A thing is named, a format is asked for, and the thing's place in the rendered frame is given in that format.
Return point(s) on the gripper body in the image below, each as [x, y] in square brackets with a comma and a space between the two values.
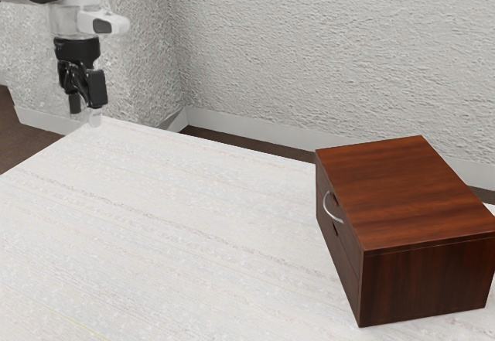
[76, 49]

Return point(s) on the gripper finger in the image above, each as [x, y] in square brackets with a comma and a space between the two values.
[69, 82]
[95, 86]

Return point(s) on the brown wooden drawer cabinet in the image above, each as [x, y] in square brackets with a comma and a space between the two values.
[402, 217]

